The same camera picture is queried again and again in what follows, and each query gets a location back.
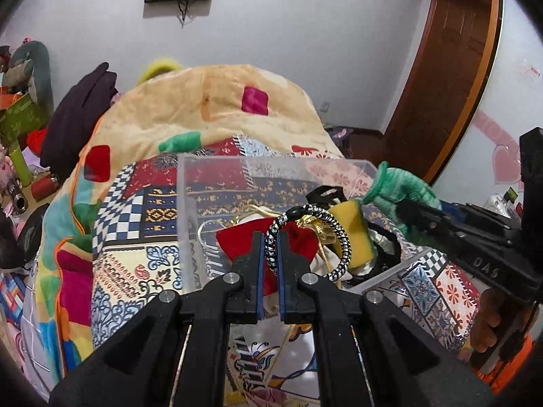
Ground pink heart wall sticker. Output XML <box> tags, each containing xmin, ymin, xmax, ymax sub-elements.
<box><xmin>472</xmin><ymin>109</ymin><xmax>525</xmax><ymax>188</ymax></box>

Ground clear plastic box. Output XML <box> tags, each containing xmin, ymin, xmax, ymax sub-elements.
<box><xmin>175</xmin><ymin>154</ymin><xmax>447</xmax><ymax>299</ymax></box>

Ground brown wooden door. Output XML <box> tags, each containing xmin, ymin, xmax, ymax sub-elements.
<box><xmin>381</xmin><ymin>0</ymin><xmax>506</xmax><ymax>185</ymax></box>

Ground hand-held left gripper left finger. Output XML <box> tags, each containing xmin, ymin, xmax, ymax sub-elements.
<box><xmin>49</xmin><ymin>232</ymin><xmax>264</xmax><ymax>407</ymax></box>

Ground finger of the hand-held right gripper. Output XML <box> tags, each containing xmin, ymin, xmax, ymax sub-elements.
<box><xmin>439</xmin><ymin>201</ymin><xmax>469</xmax><ymax>219</ymax></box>
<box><xmin>395</xmin><ymin>198</ymin><xmax>451</xmax><ymax>249</ymax></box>

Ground red cloth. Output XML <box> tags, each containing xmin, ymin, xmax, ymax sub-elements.
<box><xmin>26</xmin><ymin>129</ymin><xmax>50</xmax><ymax>154</ymax></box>

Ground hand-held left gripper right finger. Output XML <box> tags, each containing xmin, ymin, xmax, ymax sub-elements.
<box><xmin>277</xmin><ymin>231</ymin><xmax>498</xmax><ymax>407</ymax></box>

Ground colourful patchwork blanket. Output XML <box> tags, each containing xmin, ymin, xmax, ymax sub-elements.
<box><xmin>33</xmin><ymin>63</ymin><xmax>341</xmax><ymax>387</ymax></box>

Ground black strap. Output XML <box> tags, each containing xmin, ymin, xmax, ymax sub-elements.
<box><xmin>305</xmin><ymin>186</ymin><xmax>345</xmax><ymax>209</ymax></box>

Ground black screen cables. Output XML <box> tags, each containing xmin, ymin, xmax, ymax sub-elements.
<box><xmin>175</xmin><ymin>0</ymin><xmax>196</xmax><ymax>29</ymax></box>

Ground red velvet pouch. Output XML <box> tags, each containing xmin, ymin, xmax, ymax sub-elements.
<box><xmin>215</xmin><ymin>218</ymin><xmax>328</xmax><ymax>298</ymax></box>

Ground dark purple garment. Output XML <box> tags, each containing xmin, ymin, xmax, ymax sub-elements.
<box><xmin>40</xmin><ymin>62</ymin><xmax>119</xmax><ymax>179</ymax></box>

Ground green cardboard box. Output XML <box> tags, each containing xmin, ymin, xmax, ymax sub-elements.
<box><xmin>0</xmin><ymin>92</ymin><xmax>50</xmax><ymax>146</ymax></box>

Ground yellow-green fuzzy toy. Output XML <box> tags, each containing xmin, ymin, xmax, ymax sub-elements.
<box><xmin>137</xmin><ymin>56</ymin><xmax>184</xmax><ymax>84</ymax></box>

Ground green plush toy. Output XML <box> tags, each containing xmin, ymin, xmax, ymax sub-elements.
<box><xmin>362</xmin><ymin>161</ymin><xmax>443</xmax><ymax>235</ymax></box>

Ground patchwork patterned blanket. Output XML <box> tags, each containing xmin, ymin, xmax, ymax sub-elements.
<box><xmin>91</xmin><ymin>135</ymin><xmax>485</xmax><ymax>407</ymax></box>

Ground red bottle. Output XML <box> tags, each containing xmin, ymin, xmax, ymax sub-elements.
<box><xmin>31</xmin><ymin>174</ymin><xmax>59</xmax><ymax>202</ymax></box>

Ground person's right hand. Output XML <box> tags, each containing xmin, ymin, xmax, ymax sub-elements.
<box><xmin>470</xmin><ymin>287</ymin><xmax>535</xmax><ymax>359</ymax></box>

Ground black and white braided ring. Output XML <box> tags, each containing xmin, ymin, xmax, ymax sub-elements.
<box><xmin>265</xmin><ymin>204</ymin><xmax>353</xmax><ymax>283</ymax></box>

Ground black bag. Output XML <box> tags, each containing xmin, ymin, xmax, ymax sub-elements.
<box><xmin>0</xmin><ymin>202</ymin><xmax>51</xmax><ymax>271</ymax></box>

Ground gold ribbon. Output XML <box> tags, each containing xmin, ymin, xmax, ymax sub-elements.
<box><xmin>297</xmin><ymin>215</ymin><xmax>337</xmax><ymax>244</ymax></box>

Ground yellow sponge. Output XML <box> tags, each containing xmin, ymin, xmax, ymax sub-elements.
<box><xmin>330</xmin><ymin>200</ymin><xmax>379</xmax><ymax>270</ymax></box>

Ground grey-green plush toy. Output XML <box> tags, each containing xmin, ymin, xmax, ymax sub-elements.
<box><xmin>7</xmin><ymin>40</ymin><xmax>54</xmax><ymax>108</ymax></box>

